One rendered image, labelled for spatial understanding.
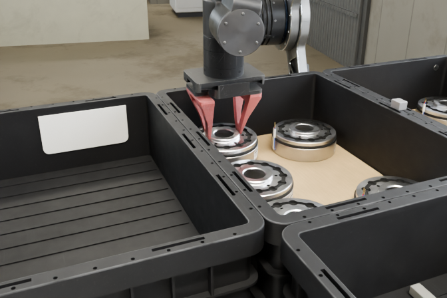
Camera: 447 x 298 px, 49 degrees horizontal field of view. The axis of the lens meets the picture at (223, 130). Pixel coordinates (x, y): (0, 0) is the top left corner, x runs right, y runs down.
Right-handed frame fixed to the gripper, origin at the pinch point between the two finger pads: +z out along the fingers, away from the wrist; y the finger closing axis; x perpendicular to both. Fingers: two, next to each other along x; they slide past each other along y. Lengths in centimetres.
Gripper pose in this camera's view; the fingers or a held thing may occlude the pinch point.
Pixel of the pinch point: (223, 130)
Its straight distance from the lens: 73.2
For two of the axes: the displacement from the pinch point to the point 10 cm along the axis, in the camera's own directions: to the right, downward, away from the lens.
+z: 0.0, 9.0, 4.3
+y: 9.3, -1.6, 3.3
